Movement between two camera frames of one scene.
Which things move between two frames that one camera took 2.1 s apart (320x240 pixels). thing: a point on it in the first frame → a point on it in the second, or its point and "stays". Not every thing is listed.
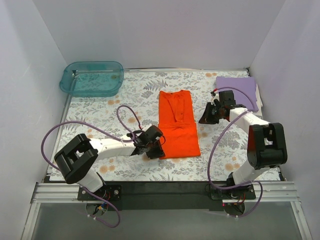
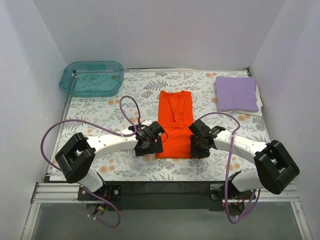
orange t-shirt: x=178 y=122 stays
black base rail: x=168 y=196 stays
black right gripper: x=213 y=113 → x=200 y=152
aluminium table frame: x=55 y=193 stays
